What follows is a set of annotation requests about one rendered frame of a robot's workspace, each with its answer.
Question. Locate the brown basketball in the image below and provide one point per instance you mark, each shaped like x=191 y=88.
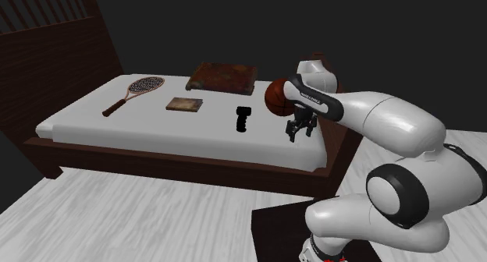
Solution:
x=276 y=97

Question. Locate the wooden tennis racket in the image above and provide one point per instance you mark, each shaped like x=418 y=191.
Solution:
x=145 y=84

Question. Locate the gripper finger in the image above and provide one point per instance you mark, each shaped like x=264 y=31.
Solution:
x=292 y=132
x=311 y=129

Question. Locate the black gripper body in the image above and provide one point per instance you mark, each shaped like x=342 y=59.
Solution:
x=305 y=116

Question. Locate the black ribbed cylinder object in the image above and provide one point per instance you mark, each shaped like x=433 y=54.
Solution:
x=243 y=118

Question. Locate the large brown worn book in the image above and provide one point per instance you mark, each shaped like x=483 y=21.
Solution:
x=222 y=78

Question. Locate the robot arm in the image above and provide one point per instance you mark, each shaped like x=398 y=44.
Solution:
x=399 y=124

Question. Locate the small tan worn book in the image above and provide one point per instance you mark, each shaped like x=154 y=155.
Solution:
x=184 y=104

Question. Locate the dark robot stand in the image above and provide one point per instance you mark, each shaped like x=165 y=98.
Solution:
x=277 y=230

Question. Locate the dark wooden bed white mattress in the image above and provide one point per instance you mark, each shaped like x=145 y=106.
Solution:
x=152 y=128

